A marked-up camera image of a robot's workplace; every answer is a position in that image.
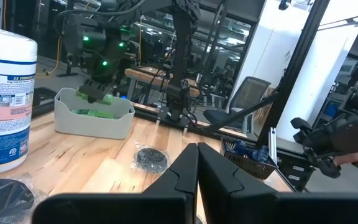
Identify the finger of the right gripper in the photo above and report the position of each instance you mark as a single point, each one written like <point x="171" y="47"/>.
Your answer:
<point x="93" y="90"/>

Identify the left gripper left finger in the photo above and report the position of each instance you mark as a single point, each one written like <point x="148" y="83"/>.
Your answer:
<point x="166" y="208"/>

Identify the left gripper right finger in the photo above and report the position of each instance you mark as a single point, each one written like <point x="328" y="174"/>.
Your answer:
<point x="228" y="205"/>

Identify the black bagged bath puff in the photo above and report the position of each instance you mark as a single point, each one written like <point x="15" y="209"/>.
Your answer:
<point x="151" y="159"/>
<point x="5" y="199"/>

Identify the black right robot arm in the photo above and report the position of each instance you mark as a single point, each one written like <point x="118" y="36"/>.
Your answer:
<point x="182" y="62"/>

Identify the background wooden table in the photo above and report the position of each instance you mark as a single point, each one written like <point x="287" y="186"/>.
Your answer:
<point x="141" y="76"/>

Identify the clear plastic bin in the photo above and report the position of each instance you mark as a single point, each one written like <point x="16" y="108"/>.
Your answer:
<point x="89" y="127"/>

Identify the black plastic mesh basket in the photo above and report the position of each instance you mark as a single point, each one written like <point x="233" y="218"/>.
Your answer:
<point x="247" y="168"/>

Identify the white disinfecting wipes canister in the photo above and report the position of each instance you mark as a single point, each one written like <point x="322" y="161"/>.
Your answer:
<point x="5" y="109"/>

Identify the grey mesh office chair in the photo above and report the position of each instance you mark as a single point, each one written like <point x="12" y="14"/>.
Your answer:
<point x="250" y="90"/>

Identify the person's hand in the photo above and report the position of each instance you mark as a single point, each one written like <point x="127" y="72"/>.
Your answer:
<point x="346" y="159"/>

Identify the white building column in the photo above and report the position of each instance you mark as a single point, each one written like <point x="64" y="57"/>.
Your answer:
<point x="325" y="77"/>

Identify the small black hanging device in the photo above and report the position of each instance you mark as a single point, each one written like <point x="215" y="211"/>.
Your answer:
<point x="284" y="4"/>

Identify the short aluminium rail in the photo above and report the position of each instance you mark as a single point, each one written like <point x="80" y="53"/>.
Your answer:
<point x="272" y="140"/>

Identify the black metal table frame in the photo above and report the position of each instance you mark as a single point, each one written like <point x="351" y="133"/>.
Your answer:
<point x="292" y="71"/>

